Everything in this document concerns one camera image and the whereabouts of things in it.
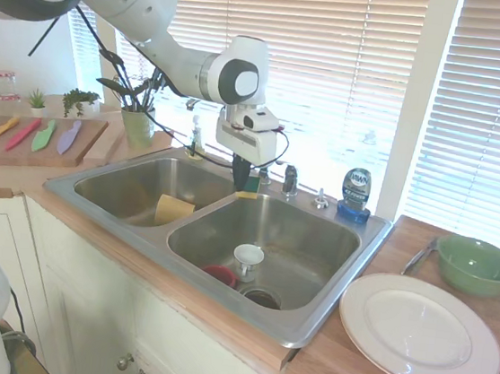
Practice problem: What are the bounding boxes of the white dinner plate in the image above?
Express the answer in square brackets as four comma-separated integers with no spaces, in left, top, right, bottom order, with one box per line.
[330,267,500,374]

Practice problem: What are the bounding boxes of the metal tongs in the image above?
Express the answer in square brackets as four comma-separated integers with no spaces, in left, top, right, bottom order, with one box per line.
[399,233,443,281]

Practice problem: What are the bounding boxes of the white kitchen cabinet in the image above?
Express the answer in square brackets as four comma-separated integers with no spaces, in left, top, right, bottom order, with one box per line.
[0,188,319,374]

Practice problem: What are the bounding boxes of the red bowl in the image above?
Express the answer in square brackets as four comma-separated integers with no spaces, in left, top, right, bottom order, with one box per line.
[200,263,240,291]

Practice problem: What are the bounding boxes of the yellow plastic cup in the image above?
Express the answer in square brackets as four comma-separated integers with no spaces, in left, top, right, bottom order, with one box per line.
[153,192,198,232]

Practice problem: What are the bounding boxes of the small succulent in white pot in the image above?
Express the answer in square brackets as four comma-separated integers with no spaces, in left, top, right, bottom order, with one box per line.
[24,86,50,119]

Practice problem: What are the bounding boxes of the green glass bowl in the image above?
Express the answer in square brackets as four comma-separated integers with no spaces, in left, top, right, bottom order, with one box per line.
[432,232,500,300]

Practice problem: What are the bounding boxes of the clear soap dispenser bottle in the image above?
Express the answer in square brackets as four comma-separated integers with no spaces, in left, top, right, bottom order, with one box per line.
[184,113,210,163]

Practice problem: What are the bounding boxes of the glass jar with red lid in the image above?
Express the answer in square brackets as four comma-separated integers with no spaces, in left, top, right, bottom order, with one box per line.
[0,69,23,105]

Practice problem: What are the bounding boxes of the white ceramic cup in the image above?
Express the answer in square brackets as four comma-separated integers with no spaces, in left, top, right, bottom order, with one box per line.
[231,242,267,285]

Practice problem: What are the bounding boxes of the chrome faucet handle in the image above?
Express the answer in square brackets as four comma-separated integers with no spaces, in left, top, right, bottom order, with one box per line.
[281,163,302,199]

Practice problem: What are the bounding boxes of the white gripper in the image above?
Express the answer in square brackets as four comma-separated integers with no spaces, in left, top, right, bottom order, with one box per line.
[209,118,281,195]

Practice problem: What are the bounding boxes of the wide white window blind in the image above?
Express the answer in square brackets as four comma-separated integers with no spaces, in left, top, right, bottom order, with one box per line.
[98,0,431,204]

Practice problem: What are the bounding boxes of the green plastic knife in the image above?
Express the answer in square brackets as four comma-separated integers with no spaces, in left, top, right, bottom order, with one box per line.
[30,117,59,156]

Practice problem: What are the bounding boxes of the purple plastic knife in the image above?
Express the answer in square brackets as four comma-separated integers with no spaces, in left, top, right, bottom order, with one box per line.
[56,117,84,154]

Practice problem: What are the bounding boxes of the trailing green potted plant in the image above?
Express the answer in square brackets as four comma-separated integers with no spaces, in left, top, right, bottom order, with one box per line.
[59,85,104,123]

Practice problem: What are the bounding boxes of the red plastic knife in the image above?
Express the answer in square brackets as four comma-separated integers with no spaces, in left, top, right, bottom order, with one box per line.
[4,115,43,156]

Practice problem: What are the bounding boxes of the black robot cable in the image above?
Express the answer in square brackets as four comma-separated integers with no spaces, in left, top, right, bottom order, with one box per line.
[16,0,304,187]

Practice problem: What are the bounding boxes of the leafy plant in green pot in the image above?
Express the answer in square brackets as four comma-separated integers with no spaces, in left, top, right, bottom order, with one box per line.
[88,47,168,151]

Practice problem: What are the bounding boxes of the small chrome sink fitting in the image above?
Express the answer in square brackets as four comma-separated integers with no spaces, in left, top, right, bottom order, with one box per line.
[311,187,329,211]

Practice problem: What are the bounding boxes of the narrow white window blind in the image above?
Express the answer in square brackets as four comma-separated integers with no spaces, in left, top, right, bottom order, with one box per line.
[58,2,110,95]

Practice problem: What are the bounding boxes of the small clear glass ornament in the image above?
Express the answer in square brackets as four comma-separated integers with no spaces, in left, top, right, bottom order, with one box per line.
[361,127,381,147]

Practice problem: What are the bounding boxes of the cream and brown mug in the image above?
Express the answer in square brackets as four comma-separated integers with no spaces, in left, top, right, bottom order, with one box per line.
[235,284,285,311]

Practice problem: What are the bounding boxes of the yellow and green sponge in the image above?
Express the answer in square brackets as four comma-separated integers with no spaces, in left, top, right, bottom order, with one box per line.
[235,172,262,201]

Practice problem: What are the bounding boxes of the wooden cutting board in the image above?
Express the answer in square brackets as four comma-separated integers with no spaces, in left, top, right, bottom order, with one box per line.
[0,108,111,181]

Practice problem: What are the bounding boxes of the blue Dawn dish soap bottle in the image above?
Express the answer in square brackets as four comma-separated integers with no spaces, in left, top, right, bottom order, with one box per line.
[334,164,378,226]

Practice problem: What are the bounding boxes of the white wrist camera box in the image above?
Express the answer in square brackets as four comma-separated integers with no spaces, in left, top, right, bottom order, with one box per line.
[241,108,282,135]

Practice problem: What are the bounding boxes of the stainless steel double sink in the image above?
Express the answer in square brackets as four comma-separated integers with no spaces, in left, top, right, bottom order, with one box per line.
[27,132,400,360]

